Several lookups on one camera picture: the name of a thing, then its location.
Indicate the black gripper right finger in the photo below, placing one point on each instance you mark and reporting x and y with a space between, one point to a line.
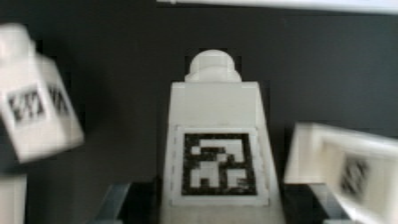
311 205

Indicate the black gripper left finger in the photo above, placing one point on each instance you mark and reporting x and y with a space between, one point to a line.
130 204

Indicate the white square tabletop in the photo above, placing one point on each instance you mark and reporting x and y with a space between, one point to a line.
349 160

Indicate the white table leg fragment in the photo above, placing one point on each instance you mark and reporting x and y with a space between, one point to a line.
221 189

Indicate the white table leg with tag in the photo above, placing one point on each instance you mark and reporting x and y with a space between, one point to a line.
36 108

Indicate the white left fence piece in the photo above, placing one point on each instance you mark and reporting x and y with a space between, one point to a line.
13 192

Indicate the white front fence bar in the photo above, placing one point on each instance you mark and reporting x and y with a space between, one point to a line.
365 6

